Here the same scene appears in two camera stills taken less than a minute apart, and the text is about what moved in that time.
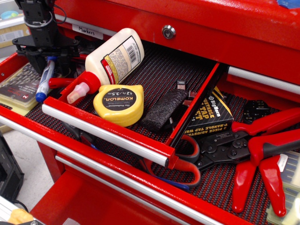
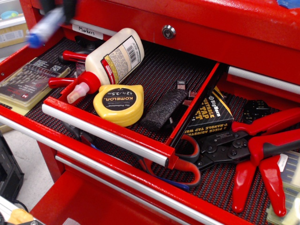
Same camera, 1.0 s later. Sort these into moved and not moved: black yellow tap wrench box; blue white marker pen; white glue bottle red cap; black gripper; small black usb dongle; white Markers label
Moved: blue white marker pen; black gripper
Not moved: small black usb dongle; white glue bottle red cap; white Markers label; black yellow tap wrench box
